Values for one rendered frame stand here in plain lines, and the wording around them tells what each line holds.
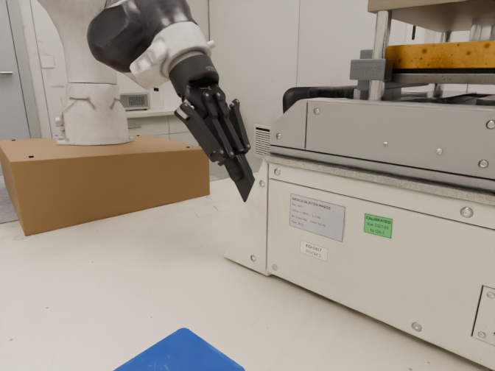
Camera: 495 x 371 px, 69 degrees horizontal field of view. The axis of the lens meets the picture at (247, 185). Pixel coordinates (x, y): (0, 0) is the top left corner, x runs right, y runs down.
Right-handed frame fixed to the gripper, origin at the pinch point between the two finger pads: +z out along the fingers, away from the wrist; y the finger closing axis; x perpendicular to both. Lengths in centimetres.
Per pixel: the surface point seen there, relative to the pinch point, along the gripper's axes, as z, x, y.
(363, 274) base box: 17.8, -15.0, -5.3
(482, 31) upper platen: -0.9, -34.2, 9.7
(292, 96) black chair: -57, 75, 155
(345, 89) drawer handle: -5.2, -16.1, 12.2
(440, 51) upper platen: 0.0, -31.1, 1.3
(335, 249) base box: 14.2, -13.1, -5.2
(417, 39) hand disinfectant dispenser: -43, 3, 166
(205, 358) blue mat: 17.6, -3.7, -21.0
